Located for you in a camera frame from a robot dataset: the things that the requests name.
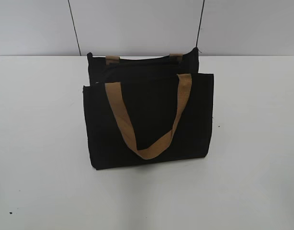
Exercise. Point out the black canvas tote bag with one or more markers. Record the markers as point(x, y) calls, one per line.
point(192, 137)

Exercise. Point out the tan front bag handle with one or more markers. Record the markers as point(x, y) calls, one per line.
point(147, 113)

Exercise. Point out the tan bag handle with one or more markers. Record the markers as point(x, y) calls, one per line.
point(147, 113)
point(116, 59)

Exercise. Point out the tan rear bag handle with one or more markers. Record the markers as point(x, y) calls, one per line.
point(116, 59)

